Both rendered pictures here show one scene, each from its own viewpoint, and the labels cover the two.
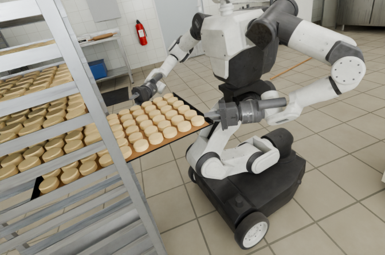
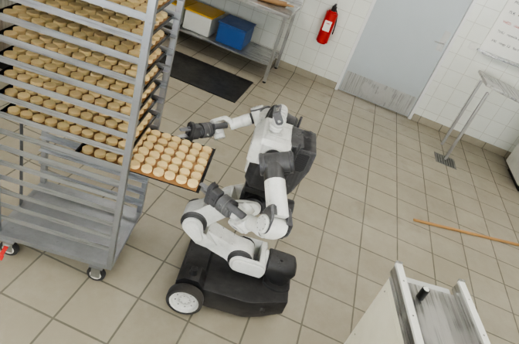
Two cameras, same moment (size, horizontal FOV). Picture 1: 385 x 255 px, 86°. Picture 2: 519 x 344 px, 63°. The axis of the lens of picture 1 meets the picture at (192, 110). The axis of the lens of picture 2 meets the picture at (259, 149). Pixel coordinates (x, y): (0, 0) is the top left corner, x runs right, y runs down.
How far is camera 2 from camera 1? 1.37 m
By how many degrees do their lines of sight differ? 16
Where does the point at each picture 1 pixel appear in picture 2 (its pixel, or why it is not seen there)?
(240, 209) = (188, 275)
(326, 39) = (272, 198)
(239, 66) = (252, 172)
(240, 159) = (225, 244)
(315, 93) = (252, 224)
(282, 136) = (283, 262)
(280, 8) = (279, 158)
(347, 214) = not seen: outside the picture
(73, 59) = (134, 110)
